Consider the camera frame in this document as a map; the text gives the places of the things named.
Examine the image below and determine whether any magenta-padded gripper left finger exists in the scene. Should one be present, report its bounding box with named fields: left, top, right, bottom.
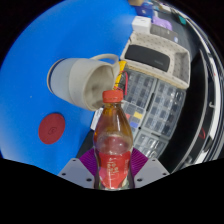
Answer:
left=57, top=148, right=98, bottom=189

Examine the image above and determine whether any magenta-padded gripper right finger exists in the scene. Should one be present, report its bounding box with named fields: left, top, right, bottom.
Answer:
left=129, top=148, right=170, bottom=189

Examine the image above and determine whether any clear bottle with red cap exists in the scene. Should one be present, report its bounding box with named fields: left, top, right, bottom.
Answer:
left=92, top=89, right=134, bottom=192

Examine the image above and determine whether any flat round red coaster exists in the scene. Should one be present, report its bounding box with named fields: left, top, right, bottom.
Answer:
left=37, top=112, right=66, bottom=145

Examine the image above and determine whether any black workbench shelf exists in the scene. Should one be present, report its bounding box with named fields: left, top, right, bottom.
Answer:
left=168, top=49, right=214, bottom=173

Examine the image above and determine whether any beige ceramic mug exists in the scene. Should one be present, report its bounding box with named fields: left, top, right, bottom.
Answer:
left=46, top=53, right=121, bottom=112

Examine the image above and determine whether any yellow multimeter with red leads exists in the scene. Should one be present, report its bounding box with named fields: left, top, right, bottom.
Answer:
left=114, top=60, right=129, bottom=91

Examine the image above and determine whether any beige perforated tray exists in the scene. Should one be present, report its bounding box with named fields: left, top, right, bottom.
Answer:
left=119, top=30, right=191, bottom=90

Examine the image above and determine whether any black oblong speaker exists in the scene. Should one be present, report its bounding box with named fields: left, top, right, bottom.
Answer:
left=124, top=44, right=172, bottom=73

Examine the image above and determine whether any grey box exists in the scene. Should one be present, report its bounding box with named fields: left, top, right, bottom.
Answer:
left=149, top=24, right=179, bottom=44

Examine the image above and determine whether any small white box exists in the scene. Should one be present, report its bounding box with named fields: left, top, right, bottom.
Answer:
left=131, top=15, right=153, bottom=34

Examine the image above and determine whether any purple box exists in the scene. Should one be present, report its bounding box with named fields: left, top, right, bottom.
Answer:
left=151, top=14, right=174, bottom=32

